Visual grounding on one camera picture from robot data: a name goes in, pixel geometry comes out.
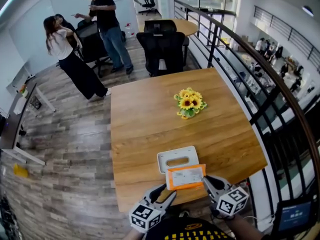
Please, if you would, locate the person's left forearm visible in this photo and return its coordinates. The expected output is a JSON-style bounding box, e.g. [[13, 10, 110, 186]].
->
[[122, 227, 147, 240]]

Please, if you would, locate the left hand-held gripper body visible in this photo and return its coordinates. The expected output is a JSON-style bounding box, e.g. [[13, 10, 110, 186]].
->
[[128, 195, 165, 235]]

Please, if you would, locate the black balcony railing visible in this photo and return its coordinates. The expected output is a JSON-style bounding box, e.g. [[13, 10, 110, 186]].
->
[[253, 5, 320, 68]]

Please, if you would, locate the round wooden table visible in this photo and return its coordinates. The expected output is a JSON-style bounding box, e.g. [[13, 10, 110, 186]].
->
[[138, 18, 199, 38]]

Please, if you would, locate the black railing with wooden handrail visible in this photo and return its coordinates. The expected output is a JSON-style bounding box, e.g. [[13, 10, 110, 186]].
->
[[173, 0, 320, 235]]

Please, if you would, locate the orange and white tissue pack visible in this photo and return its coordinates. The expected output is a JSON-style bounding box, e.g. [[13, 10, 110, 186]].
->
[[165, 163, 207, 191]]

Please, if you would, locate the person's torso dark shirt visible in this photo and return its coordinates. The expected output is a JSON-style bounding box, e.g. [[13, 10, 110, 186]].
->
[[144, 216, 236, 240]]

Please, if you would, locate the yellow object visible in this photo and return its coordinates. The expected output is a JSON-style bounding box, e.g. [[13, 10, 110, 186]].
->
[[12, 163, 30, 179]]

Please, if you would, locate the long ceiling light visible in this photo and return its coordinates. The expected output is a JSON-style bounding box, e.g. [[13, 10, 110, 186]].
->
[[0, 0, 23, 18]]

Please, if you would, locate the person's right forearm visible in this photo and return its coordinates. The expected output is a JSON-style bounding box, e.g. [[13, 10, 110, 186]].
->
[[225, 214, 264, 240]]

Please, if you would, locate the domed pendant lamp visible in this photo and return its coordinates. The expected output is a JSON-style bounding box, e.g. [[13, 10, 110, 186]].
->
[[301, 5, 315, 18]]

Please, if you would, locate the black mesh office chair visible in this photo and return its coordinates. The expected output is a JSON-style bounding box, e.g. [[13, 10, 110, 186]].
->
[[143, 19, 190, 67], [75, 19, 114, 79], [135, 31, 186, 78], [140, 0, 158, 16]]

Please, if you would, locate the white flat item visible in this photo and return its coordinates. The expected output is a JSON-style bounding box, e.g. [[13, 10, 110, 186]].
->
[[12, 96, 27, 116]]

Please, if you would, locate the white tissue box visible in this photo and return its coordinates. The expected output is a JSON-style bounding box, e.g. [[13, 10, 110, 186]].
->
[[156, 145, 200, 175]]

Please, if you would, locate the dark screen with blue display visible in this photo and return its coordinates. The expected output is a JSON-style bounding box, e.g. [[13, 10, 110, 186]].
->
[[275, 199, 314, 235]]

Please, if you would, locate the sunflower bouquet in green vase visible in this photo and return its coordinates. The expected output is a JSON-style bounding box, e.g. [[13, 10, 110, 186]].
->
[[173, 86, 209, 121]]

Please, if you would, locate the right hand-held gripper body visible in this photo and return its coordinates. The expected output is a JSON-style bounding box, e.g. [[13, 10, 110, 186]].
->
[[210, 184, 250, 219]]

